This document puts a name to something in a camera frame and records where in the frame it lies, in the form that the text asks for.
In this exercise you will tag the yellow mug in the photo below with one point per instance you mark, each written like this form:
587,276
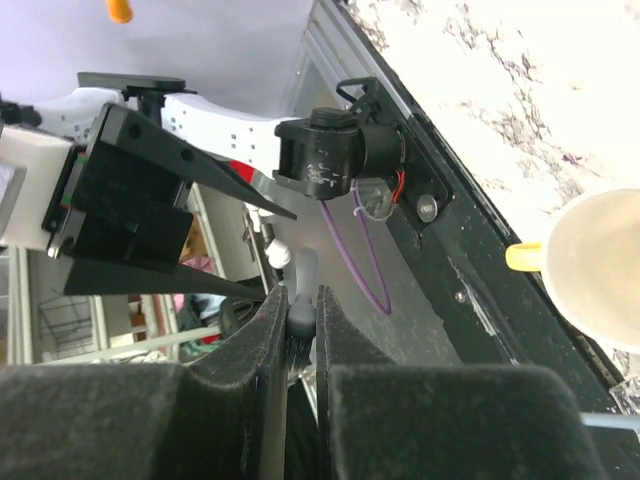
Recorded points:
589,264

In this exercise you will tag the black mounting rail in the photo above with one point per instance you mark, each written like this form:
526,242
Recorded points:
454,301

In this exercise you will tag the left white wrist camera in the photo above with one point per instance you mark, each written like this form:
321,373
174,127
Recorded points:
31,163

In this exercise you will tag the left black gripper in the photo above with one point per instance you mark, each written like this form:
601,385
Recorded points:
121,201

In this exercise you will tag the light blue toothbrush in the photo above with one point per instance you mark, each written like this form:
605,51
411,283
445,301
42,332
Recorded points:
611,421

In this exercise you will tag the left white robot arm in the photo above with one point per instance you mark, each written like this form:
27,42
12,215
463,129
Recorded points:
319,156

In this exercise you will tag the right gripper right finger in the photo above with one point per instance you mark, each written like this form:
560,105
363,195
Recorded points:
381,420

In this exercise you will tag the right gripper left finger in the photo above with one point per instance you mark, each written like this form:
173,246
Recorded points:
223,417

